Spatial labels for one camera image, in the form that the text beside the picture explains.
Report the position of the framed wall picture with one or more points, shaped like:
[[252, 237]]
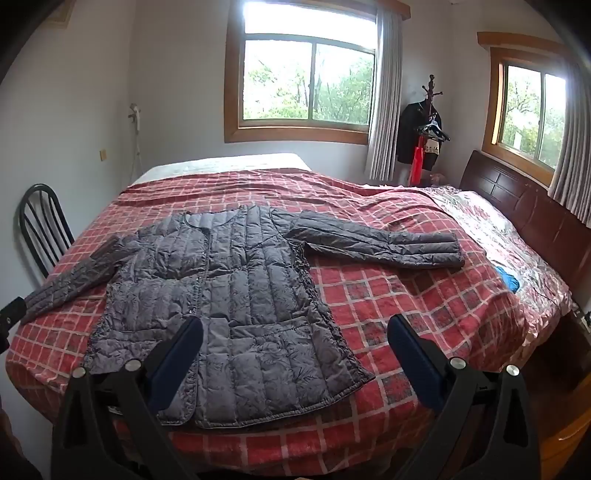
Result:
[[62, 11]]

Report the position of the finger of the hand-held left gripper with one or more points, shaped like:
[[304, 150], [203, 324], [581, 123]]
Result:
[[11, 314]]

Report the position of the black clothes hangers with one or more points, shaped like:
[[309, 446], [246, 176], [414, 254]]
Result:
[[436, 131]]

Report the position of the grey quilted jacket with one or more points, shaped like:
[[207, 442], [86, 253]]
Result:
[[240, 300]]

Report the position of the red plaid blanket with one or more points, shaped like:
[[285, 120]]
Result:
[[392, 295]]

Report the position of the dark wooden headboard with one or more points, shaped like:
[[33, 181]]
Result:
[[521, 203]]

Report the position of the white mattress sheet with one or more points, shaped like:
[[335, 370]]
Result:
[[221, 164]]

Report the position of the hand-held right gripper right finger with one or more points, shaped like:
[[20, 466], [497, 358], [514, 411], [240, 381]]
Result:
[[415, 360]]

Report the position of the small wooden framed window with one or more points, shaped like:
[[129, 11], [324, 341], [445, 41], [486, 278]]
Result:
[[521, 110]]

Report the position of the black metal chair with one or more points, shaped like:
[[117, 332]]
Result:
[[40, 187]]

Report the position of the silver floral quilt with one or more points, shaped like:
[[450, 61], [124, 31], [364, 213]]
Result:
[[508, 249]]

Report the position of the red hanging bag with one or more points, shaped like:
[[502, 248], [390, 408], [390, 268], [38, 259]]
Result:
[[417, 161]]

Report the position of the white curtain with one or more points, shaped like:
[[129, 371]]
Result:
[[385, 115], [572, 152]]

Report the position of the large wooden framed window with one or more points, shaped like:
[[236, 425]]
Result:
[[286, 83]]

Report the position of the blue cloth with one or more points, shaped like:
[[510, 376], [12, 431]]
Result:
[[509, 279]]

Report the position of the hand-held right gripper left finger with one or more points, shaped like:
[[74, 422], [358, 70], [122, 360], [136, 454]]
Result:
[[178, 364]]

